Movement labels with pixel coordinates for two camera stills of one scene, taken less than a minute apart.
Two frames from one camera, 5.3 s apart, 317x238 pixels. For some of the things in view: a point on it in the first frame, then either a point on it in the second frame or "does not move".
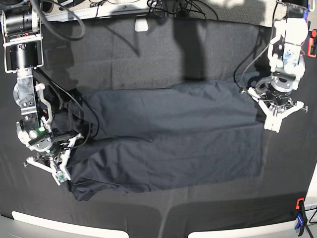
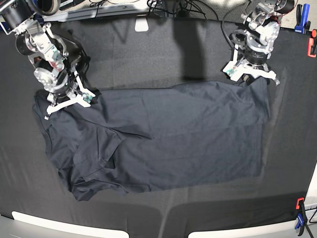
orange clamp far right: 310,43 does not move
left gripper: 50,148 -> 61,84
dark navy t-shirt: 131,138 does not move
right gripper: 275,91 -> 256,51
